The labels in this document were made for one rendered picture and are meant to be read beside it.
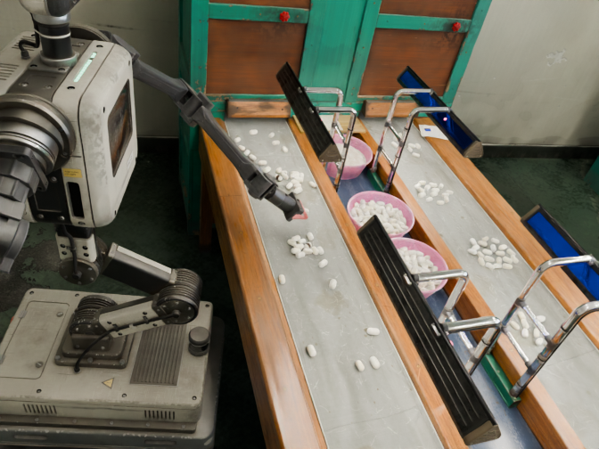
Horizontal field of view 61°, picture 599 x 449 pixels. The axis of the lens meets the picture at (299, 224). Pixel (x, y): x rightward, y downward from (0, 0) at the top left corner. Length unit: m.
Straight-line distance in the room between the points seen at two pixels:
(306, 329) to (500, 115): 2.90
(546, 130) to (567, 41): 0.73
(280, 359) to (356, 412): 0.25
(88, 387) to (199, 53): 1.36
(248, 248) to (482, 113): 2.67
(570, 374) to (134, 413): 1.36
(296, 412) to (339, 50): 1.63
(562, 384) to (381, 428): 0.61
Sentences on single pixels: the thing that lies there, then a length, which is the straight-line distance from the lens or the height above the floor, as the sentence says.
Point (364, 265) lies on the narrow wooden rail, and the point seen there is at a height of 0.76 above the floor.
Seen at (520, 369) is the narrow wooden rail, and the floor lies 0.76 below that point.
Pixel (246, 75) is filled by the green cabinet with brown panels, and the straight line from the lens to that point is 2.36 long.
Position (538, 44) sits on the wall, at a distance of 3.97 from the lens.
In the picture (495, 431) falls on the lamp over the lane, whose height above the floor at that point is 1.09.
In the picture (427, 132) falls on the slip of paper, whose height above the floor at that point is 0.77.
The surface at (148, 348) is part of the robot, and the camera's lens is 1.82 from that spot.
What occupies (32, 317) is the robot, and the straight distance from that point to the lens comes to 1.97.
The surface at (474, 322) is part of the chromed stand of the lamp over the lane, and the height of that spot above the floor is 1.12.
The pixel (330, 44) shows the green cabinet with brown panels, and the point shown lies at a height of 1.12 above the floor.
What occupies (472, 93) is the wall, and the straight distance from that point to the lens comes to 3.89.
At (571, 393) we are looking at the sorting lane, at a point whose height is 0.74.
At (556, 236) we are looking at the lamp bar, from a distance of 1.66.
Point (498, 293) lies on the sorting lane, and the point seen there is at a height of 0.74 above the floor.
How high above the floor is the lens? 1.96
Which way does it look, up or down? 40 degrees down
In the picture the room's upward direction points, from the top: 11 degrees clockwise
